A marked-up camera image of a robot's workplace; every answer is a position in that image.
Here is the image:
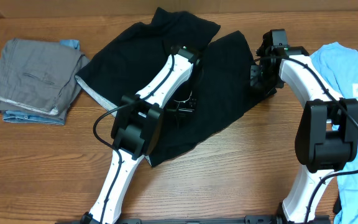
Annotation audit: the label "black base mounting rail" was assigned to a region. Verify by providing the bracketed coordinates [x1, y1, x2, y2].
[56, 215, 331, 224]

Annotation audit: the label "light blue printed t-shirt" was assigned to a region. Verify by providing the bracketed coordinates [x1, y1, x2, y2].
[309, 42, 358, 224]

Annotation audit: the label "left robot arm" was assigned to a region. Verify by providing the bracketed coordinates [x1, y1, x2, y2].
[80, 45, 200, 223]

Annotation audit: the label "folded blue jeans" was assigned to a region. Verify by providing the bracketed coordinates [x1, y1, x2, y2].
[2, 39, 81, 126]

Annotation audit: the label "cardboard backdrop panel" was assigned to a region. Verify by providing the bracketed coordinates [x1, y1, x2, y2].
[0, 0, 358, 18]

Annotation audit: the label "black shorts with mesh lining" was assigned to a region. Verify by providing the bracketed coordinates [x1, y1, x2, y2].
[76, 8, 275, 166]

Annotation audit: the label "folded grey trousers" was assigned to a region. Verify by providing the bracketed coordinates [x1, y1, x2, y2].
[0, 39, 89, 116]

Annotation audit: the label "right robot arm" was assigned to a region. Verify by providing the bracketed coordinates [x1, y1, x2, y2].
[246, 29, 358, 223]

